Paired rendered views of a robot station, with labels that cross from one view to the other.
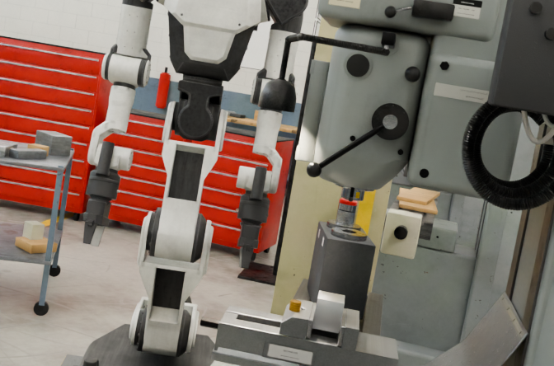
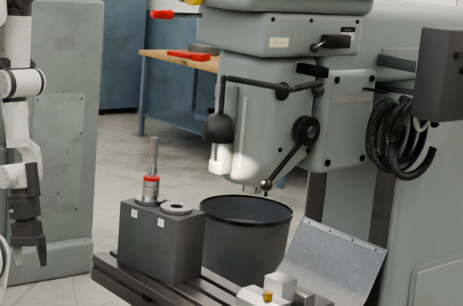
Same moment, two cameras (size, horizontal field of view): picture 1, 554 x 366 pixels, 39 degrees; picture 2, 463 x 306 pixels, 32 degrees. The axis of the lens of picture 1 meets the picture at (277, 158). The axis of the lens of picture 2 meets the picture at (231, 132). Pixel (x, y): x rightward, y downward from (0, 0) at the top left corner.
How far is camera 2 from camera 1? 1.45 m
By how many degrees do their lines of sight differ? 50
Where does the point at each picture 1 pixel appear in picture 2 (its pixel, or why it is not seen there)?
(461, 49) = (342, 64)
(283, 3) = not seen: outside the picture
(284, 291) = not seen: outside the picture
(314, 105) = not seen: hidden behind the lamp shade
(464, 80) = (346, 87)
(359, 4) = (288, 43)
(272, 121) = (25, 111)
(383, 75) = (296, 94)
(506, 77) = (444, 103)
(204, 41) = not seen: outside the picture
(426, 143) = (328, 140)
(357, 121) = (282, 136)
